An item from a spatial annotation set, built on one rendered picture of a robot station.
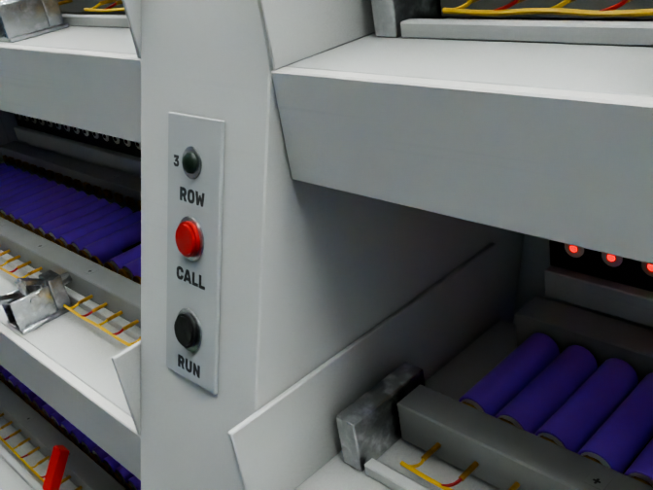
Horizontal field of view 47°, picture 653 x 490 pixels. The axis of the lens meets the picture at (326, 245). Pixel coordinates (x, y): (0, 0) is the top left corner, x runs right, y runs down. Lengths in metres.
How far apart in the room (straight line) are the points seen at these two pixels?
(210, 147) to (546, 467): 0.19
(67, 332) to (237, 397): 0.23
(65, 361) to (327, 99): 0.29
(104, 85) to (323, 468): 0.22
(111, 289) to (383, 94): 0.31
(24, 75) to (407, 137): 0.30
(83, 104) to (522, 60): 0.26
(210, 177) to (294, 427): 0.12
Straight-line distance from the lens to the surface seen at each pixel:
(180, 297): 0.36
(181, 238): 0.34
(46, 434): 0.75
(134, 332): 0.50
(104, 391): 0.47
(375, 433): 0.36
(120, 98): 0.40
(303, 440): 0.35
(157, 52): 0.36
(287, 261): 0.32
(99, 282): 0.54
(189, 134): 0.34
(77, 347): 0.52
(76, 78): 0.44
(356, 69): 0.27
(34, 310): 0.56
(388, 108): 0.26
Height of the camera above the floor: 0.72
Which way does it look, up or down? 14 degrees down
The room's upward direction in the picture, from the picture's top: 4 degrees clockwise
